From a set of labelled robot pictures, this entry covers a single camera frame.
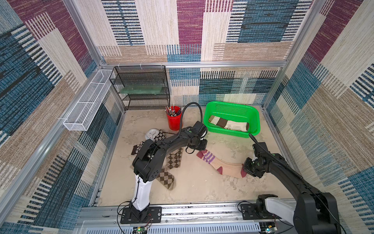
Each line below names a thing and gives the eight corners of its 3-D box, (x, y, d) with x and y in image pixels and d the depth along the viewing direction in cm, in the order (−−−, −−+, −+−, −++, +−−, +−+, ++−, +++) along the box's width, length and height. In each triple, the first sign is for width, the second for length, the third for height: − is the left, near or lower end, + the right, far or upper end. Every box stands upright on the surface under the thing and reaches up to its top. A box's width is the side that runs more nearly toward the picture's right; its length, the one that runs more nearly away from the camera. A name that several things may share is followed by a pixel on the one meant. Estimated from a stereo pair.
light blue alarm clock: (144, 138, 104) (143, 135, 101) (152, 129, 109) (151, 126, 107) (151, 142, 102) (150, 139, 99) (159, 132, 107) (158, 129, 105)
